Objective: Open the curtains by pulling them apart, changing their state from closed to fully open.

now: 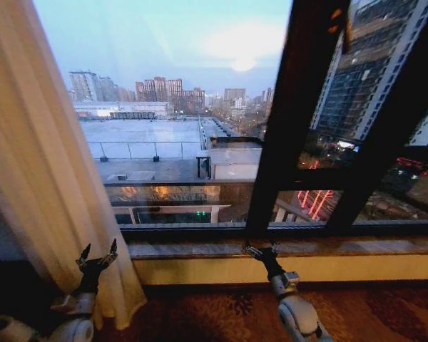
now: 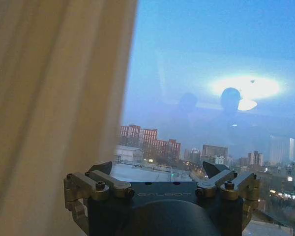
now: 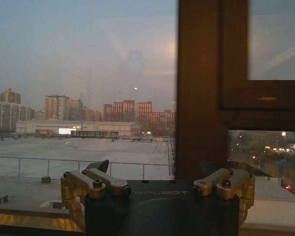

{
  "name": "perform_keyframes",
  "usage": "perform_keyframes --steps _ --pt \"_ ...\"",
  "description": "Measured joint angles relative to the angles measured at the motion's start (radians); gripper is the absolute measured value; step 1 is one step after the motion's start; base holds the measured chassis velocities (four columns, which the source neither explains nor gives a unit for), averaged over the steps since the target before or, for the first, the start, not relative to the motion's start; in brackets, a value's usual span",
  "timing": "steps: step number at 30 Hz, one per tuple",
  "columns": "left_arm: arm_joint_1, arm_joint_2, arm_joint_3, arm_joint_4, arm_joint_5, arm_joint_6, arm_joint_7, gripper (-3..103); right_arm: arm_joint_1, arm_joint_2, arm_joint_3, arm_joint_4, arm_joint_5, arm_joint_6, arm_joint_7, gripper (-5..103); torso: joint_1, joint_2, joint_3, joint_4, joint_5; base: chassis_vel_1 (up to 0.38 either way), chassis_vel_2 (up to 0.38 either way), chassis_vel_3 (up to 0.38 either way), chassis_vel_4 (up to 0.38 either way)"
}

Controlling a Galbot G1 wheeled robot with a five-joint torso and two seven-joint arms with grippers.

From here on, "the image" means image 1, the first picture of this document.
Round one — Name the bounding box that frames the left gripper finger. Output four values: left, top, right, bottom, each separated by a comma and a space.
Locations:
75, 243, 93, 266
99, 238, 118, 266

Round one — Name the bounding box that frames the cream fabric curtain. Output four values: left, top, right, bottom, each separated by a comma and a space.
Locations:
0, 0, 148, 331

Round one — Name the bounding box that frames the marble window sill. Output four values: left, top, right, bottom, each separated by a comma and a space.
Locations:
127, 234, 428, 259

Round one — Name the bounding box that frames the flat grey rooftop building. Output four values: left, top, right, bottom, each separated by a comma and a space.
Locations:
78, 115, 263, 225

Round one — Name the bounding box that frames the tall dark high-rise building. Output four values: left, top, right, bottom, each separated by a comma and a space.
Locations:
308, 0, 428, 147

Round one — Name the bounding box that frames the dark window frame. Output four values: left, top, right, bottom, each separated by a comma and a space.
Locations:
119, 0, 428, 244

